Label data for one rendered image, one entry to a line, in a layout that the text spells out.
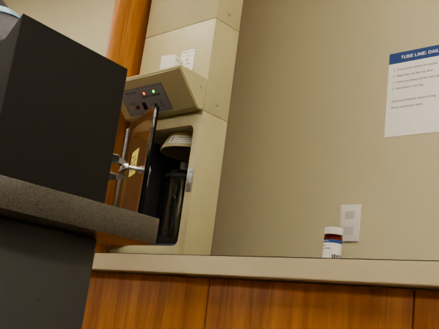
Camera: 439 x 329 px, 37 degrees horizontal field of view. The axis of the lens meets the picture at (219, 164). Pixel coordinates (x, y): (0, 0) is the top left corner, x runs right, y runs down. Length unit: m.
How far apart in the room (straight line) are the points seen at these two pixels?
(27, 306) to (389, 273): 0.57
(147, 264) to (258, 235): 0.81
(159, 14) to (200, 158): 0.58
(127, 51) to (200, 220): 0.68
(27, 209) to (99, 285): 0.81
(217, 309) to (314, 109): 1.04
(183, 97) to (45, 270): 1.08
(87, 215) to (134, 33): 1.46
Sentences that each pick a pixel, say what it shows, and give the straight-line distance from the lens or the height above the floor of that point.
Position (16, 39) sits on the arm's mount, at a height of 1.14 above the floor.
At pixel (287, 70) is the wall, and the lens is 2.37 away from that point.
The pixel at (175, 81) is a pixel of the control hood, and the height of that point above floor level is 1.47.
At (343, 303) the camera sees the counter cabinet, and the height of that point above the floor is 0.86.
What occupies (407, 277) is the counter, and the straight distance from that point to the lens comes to 1.11.
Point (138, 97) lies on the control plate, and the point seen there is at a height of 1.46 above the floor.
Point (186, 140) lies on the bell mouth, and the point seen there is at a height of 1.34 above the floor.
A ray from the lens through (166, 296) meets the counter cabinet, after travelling 1.47.
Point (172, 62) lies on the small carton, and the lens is 1.99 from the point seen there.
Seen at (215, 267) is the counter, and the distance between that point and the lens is 1.35.
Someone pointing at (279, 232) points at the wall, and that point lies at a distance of 2.19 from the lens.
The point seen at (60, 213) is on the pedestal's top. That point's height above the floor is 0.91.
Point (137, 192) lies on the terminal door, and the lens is 1.83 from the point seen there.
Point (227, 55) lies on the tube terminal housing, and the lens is 2.05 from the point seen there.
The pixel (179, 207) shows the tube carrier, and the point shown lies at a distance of 1.98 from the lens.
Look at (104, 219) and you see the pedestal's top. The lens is 0.92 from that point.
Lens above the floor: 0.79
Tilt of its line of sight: 14 degrees up
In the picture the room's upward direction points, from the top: 7 degrees clockwise
